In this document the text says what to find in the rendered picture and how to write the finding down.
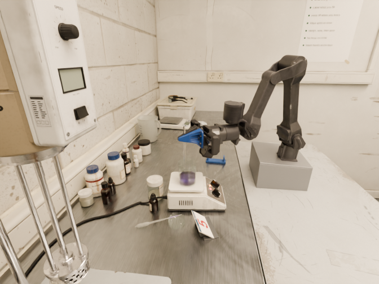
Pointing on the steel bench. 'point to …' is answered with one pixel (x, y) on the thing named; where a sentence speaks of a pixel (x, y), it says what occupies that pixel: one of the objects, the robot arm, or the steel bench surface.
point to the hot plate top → (174, 186)
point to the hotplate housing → (193, 201)
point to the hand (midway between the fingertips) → (188, 137)
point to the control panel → (213, 190)
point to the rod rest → (216, 160)
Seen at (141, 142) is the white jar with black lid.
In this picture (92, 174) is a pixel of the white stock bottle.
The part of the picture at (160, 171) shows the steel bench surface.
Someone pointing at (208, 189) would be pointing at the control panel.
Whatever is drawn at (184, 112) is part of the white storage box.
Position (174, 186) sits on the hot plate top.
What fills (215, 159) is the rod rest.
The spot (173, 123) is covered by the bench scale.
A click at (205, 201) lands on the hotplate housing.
